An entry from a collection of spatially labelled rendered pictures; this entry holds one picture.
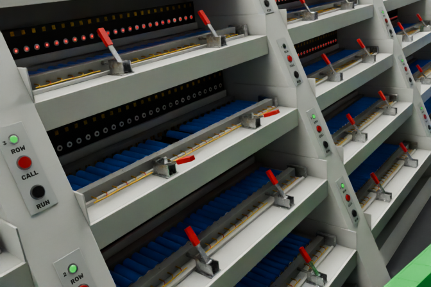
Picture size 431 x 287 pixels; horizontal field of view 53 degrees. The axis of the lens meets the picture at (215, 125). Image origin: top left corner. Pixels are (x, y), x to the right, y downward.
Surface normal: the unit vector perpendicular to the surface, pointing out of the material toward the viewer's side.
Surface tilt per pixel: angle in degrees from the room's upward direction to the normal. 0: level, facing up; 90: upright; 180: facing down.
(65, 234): 90
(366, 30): 90
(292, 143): 90
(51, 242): 90
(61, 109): 113
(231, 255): 23
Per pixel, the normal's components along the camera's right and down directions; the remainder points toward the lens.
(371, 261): 0.67, -0.25
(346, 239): -0.62, 0.31
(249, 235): -0.11, -0.94
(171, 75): 0.77, 0.12
